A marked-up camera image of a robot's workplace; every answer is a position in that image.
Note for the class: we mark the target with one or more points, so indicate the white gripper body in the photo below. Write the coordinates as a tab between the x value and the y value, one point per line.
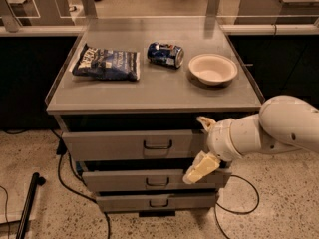
219	140

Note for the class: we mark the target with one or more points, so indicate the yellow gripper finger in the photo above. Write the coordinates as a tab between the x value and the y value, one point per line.
207	123
203	165

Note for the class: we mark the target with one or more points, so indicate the grey top drawer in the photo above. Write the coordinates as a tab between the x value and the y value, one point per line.
129	145

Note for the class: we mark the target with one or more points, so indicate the grey drawer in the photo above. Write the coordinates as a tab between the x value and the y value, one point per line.
129	145
143	180
160	202

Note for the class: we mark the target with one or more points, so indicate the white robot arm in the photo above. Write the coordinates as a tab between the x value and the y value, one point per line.
283	123

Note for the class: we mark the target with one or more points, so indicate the grey drawer cabinet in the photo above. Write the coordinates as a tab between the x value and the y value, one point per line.
162	99

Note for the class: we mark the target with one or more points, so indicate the grey bottom drawer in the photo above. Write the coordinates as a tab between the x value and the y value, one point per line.
160	202

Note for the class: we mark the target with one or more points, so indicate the grey middle drawer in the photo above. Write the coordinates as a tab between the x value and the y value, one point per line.
143	180

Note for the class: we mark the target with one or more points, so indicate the white bowl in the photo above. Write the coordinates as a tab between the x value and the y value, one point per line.
212	69

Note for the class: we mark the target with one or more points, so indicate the blue soda can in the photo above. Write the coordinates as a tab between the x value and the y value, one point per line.
167	55

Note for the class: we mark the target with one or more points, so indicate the blue chip bag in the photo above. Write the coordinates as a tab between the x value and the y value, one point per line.
108	65

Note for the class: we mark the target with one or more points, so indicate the grey desk right background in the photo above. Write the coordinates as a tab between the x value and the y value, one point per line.
262	12

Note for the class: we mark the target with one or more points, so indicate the grey desk background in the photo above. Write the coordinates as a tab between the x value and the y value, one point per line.
262	12
39	12

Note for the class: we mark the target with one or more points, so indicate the black pole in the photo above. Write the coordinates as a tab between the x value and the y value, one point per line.
36	181

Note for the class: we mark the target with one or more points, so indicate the grey desk left background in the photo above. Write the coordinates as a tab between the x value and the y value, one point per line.
39	12

